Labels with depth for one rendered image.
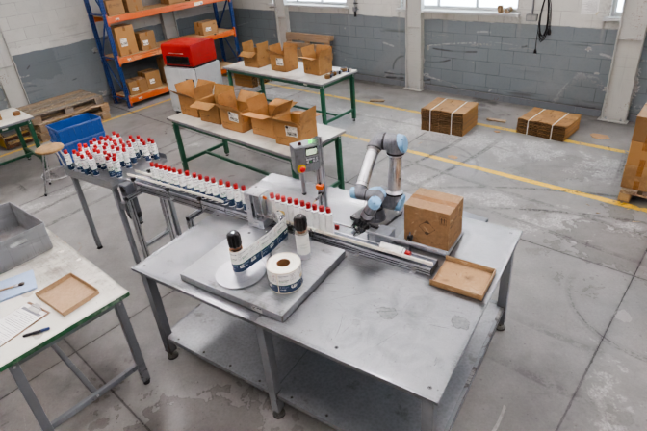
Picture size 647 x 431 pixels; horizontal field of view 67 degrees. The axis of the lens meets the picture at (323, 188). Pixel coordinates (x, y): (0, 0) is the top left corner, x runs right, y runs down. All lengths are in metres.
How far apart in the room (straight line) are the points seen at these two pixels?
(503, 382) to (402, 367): 1.23
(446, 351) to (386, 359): 0.29
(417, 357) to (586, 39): 5.98
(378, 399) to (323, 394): 0.33
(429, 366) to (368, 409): 0.73
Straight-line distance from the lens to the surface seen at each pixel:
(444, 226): 3.07
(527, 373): 3.68
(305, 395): 3.19
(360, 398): 3.16
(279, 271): 2.76
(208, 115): 5.89
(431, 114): 7.05
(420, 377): 2.45
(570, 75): 7.92
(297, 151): 3.11
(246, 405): 3.50
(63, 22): 10.21
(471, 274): 3.02
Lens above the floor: 2.70
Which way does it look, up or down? 28 degrees down
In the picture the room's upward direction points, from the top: 5 degrees counter-clockwise
